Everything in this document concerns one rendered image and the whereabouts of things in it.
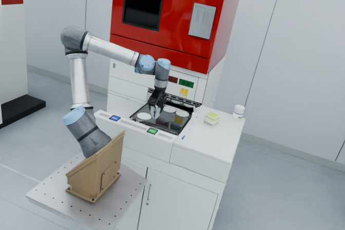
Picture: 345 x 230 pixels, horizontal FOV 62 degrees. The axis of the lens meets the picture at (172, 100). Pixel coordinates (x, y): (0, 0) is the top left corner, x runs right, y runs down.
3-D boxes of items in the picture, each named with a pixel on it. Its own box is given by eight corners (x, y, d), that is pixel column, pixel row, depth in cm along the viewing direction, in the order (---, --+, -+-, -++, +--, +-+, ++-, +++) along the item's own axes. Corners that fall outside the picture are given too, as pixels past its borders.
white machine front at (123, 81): (109, 91, 250) (113, 46, 234) (198, 119, 230) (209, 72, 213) (107, 92, 248) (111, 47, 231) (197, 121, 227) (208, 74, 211)
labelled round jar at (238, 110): (232, 115, 214) (235, 103, 210) (242, 117, 212) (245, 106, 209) (231, 118, 208) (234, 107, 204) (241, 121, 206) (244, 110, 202)
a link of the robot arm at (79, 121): (74, 141, 133) (56, 117, 132) (79, 138, 147) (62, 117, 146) (96, 126, 135) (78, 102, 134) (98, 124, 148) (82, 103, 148)
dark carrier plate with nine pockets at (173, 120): (152, 100, 231) (152, 99, 230) (192, 113, 222) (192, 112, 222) (131, 117, 200) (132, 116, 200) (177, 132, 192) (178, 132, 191)
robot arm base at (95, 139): (97, 151, 130) (84, 134, 130) (80, 162, 139) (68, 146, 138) (117, 135, 143) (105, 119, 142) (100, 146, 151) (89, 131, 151)
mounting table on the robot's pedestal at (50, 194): (105, 255, 127) (107, 234, 121) (25, 215, 138) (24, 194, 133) (149, 192, 166) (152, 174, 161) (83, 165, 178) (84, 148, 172)
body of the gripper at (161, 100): (166, 103, 173) (169, 84, 168) (161, 108, 166) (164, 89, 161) (154, 99, 175) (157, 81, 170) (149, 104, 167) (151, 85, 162)
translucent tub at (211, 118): (209, 119, 201) (211, 111, 198) (218, 124, 197) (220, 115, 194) (203, 122, 195) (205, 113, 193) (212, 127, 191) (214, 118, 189)
